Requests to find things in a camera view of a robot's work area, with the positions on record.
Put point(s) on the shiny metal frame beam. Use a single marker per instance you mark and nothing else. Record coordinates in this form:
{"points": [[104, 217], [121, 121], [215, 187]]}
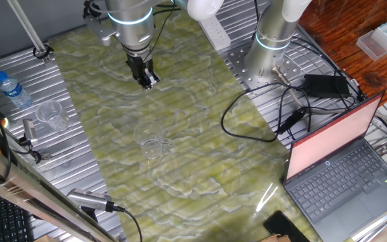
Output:
{"points": [[29, 195]]}

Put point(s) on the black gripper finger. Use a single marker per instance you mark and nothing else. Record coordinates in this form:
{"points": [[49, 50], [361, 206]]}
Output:
{"points": [[147, 84], [153, 76]]}

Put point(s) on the silver robot mounting plate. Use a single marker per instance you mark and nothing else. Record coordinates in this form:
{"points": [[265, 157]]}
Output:
{"points": [[237, 62]]}

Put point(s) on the black power adapter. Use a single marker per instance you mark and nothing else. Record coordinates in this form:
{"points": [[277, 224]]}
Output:
{"points": [[324, 85]]}

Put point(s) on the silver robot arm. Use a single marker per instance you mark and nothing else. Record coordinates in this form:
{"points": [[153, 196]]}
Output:
{"points": [[270, 30]]}

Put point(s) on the water bottle with blue cap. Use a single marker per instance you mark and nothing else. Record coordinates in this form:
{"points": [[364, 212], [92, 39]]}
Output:
{"points": [[13, 90]]}

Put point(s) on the black smartphone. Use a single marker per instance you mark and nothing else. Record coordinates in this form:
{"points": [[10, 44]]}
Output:
{"points": [[284, 227]]}

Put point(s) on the clear plastic box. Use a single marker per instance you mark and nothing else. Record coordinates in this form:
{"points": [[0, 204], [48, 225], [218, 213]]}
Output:
{"points": [[371, 45]]}

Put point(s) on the green marble pattern mat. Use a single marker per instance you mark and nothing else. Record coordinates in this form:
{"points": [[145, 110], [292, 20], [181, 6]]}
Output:
{"points": [[197, 151]]}

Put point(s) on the clear plastic beaker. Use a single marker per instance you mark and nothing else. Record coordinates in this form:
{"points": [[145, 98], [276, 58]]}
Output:
{"points": [[50, 116]]}

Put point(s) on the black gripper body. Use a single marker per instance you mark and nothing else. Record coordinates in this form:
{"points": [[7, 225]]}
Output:
{"points": [[139, 65]]}

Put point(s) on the brown cardboard piece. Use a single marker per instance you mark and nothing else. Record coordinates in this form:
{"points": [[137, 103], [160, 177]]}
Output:
{"points": [[275, 238]]}

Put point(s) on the small silver camera on mount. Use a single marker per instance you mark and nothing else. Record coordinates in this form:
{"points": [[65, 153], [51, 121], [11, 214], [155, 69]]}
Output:
{"points": [[29, 129]]}

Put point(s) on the dark grey laptop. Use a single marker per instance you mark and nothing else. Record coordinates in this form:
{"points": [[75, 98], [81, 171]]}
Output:
{"points": [[331, 181]]}

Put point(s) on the aluminium pole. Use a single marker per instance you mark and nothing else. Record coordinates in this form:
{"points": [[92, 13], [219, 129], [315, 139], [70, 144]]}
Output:
{"points": [[30, 31]]}

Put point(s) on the black keyboard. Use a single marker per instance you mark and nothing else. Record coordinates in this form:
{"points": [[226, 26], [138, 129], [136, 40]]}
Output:
{"points": [[7, 222]]}

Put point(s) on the silver camera on stand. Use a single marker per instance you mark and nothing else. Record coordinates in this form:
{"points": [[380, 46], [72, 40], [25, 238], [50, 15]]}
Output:
{"points": [[86, 199]]}

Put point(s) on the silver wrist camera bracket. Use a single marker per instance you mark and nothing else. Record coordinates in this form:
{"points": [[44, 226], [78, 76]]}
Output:
{"points": [[97, 28]]}

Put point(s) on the white power strip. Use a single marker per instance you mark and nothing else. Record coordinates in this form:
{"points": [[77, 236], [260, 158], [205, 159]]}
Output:
{"points": [[215, 32]]}

